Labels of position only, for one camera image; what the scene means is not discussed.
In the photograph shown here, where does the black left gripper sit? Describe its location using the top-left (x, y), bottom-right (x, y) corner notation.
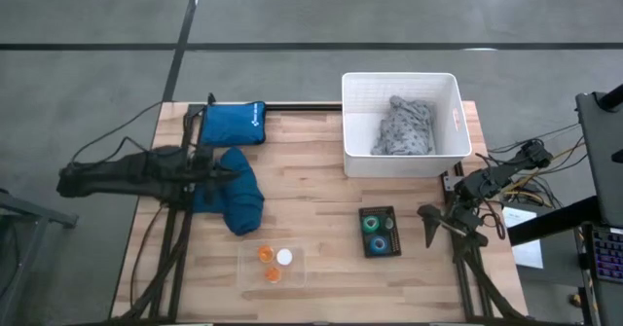
top-left (180, 142), bottom-right (243, 206)

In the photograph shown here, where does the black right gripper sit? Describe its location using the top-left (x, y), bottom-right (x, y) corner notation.
top-left (417, 197), bottom-right (491, 249)

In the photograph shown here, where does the blue bandage roll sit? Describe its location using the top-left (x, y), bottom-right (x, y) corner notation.
top-left (368, 235), bottom-right (391, 256)

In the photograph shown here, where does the bright green bandage roll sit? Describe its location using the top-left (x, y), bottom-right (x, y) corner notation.
top-left (361, 214), bottom-right (382, 235)

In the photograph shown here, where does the grey patterned cloth gown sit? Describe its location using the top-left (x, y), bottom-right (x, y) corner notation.
top-left (370, 94), bottom-right (438, 157)

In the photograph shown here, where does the small black slotted basket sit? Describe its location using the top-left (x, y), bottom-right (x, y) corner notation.
top-left (358, 205), bottom-right (403, 260)

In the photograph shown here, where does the white perforated plastic basket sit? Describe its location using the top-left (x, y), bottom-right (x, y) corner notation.
top-left (340, 71), bottom-right (473, 179)

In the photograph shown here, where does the clear plastic bin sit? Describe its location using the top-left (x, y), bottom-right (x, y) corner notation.
top-left (236, 237), bottom-right (309, 291)

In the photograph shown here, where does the dark blue folded garment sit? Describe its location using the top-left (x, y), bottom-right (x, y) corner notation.
top-left (193, 145), bottom-right (267, 237)

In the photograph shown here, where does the blue zip pouch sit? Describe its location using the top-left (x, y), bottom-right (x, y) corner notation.
top-left (200, 100), bottom-right (269, 148)

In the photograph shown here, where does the white paper sheet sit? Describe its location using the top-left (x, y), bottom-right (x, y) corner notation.
top-left (501, 205), bottom-right (545, 271)

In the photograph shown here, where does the black diagonal desk bar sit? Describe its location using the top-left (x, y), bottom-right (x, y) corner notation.
top-left (508, 195), bottom-right (603, 247)

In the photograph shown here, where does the backlit computer keyboard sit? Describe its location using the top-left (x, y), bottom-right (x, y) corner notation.
top-left (590, 224), bottom-right (623, 284)

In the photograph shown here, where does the grey metal side table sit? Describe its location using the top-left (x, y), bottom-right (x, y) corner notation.
top-left (0, 189), bottom-right (80, 326)

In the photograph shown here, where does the black aluminium mounting frame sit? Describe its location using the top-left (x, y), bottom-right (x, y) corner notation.
top-left (440, 162), bottom-right (527, 323)
top-left (116, 101), bottom-right (343, 323)

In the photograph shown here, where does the tangled cable bundle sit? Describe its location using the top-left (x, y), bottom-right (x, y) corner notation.
top-left (486, 121), bottom-right (588, 208)

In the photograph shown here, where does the thin black floor cable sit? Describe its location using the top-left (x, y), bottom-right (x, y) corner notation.
top-left (70, 101), bottom-right (166, 165)

